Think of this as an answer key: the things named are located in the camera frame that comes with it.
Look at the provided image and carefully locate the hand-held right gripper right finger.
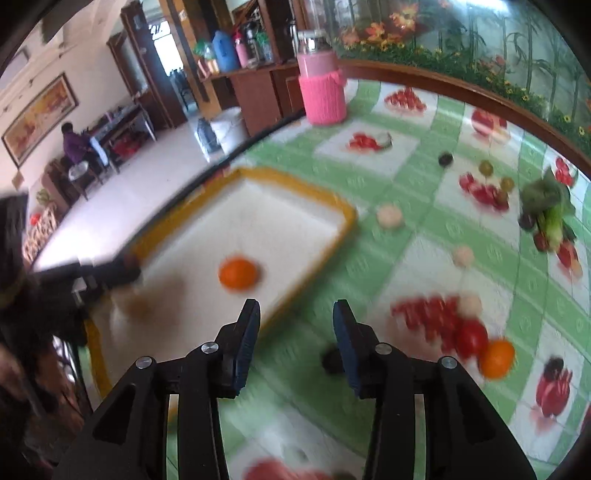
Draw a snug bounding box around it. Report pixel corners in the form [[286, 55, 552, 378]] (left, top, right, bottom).
[[332, 299, 536, 480]]

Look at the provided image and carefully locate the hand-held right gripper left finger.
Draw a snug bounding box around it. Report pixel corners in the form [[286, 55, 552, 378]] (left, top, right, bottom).
[[53, 299, 262, 480]]

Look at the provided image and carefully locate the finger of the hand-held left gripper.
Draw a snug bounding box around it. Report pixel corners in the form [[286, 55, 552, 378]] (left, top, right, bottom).
[[34, 255, 141, 296]]

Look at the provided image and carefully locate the orange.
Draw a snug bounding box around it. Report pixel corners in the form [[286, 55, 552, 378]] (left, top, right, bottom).
[[478, 339, 516, 380], [218, 257, 258, 291]]

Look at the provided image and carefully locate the white tray with yellow rim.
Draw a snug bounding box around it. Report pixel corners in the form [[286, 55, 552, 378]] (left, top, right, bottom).
[[85, 167, 358, 400]]

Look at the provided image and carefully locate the red tomato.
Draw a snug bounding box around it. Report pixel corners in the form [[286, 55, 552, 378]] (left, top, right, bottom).
[[455, 319, 489, 361]]

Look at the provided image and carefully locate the green checked fruit-print tablecloth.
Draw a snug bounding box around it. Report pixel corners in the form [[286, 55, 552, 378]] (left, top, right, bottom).
[[76, 78, 591, 480]]

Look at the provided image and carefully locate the dining table with cloth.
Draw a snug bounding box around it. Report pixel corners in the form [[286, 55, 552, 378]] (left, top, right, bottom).
[[90, 104, 155, 171]]

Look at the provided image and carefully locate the grey thermos flask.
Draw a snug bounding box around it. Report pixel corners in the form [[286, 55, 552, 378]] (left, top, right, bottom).
[[198, 117, 220, 153]]

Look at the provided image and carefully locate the white plastic bucket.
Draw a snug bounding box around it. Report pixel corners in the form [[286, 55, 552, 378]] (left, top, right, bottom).
[[213, 107, 250, 155]]

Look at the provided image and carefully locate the brown wooden cabinet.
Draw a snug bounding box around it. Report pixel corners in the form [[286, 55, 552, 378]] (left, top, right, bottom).
[[198, 60, 308, 137]]

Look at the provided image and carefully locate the pink bottle with knitted sleeve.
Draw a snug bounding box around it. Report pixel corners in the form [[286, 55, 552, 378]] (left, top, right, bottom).
[[295, 28, 348, 126]]

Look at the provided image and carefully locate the green bok choy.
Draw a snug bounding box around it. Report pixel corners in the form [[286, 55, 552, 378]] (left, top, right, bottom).
[[517, 168, 578, 252]]

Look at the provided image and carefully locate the blue thermos jug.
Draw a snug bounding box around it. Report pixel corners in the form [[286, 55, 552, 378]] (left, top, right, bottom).
[[212, 30, 241, 72]]

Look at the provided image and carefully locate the black thermos flask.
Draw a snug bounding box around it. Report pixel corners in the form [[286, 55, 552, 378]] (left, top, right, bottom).
[[245, 23, 259, 65]]

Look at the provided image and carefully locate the floral bamboo partition screen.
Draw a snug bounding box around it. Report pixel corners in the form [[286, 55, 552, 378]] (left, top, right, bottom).
[[332, 0, 591, 153]]

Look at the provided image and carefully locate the framed wall painting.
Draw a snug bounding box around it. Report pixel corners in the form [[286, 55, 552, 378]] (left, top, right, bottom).
[[1, 73, 79, 168]]

